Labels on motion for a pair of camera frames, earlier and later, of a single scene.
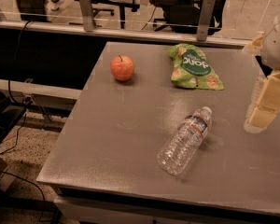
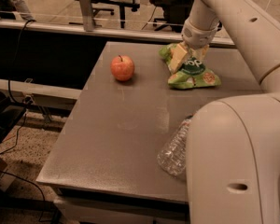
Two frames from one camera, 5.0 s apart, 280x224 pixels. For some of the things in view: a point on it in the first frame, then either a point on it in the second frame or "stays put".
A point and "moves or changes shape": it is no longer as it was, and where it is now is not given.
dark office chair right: [181, 6] stays put
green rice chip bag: [191, 68] moves or changes shape
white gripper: [279, 49] → [197, 36]
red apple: [122, 67] stays put
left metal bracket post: [86, 9] stays put
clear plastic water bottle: [179, 152] stays put
